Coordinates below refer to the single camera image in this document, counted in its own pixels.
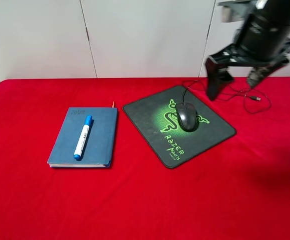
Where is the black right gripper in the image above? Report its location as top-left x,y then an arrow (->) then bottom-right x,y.
205,38 -> 290,101

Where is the black mouse cable with USB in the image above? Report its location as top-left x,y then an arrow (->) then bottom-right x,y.
182,76 -> 272,115

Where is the black computer mouse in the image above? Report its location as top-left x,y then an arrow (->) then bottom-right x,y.
175,102 -> 199,133

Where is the blue and white marker pen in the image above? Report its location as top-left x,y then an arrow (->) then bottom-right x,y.
73,115 -> 93,161

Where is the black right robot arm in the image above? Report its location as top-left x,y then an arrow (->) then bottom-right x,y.
205,0 -> 290,101

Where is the black green Razer mouse pad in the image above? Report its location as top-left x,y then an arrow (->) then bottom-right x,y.
123,85 -> 237,169

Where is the blue hardcover notebook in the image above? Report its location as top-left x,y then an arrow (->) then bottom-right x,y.
47,106 -> 118,168

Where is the red tablecloth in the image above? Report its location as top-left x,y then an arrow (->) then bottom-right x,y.
0,77 -> 290,240

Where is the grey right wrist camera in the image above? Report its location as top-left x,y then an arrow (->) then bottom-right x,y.
218,0 -> 257,23

